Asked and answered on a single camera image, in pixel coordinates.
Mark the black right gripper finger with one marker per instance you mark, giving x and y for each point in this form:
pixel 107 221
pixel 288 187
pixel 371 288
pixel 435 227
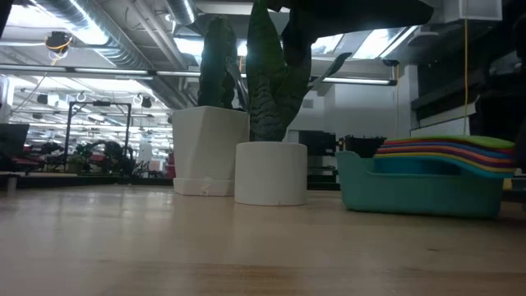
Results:
pixel 296 37

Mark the purple measuring cup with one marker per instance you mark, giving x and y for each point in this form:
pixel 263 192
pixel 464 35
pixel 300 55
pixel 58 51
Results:
pixel 452 152

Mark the green measuring cup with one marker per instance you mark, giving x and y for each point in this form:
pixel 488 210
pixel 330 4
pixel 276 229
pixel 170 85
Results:
pixel 485 142

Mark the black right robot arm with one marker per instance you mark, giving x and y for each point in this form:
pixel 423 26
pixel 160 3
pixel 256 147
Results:
pixel 501 115

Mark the teal plastic basket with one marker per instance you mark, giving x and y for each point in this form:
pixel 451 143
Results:
pixel 411 197

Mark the striped green snake plant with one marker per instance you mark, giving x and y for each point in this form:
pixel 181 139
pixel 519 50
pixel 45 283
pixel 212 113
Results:
pixel 267 103

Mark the tall green cactus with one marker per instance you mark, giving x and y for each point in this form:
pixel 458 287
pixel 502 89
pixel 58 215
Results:
pixel 215 61

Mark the black equipment case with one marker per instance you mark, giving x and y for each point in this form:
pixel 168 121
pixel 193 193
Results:
pixel 316 144

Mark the black crate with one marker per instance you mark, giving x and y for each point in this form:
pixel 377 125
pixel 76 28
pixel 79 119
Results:
pixel 363 146

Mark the white whiteboard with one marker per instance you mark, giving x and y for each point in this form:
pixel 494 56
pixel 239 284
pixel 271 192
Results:
pixel 435 129

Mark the white round plant pot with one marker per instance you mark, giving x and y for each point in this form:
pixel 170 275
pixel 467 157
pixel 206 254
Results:
pixel 271 172

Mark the white angular plant pot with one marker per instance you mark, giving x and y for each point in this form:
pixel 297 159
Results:
pixel 205 144

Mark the black background robot arms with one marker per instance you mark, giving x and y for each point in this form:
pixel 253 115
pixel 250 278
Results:
pixel 111 158

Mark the dark monitor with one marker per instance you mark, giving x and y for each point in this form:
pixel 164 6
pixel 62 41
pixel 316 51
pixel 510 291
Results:
pixel 12 140

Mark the black rack frame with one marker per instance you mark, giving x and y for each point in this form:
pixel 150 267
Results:
pixel 100 103

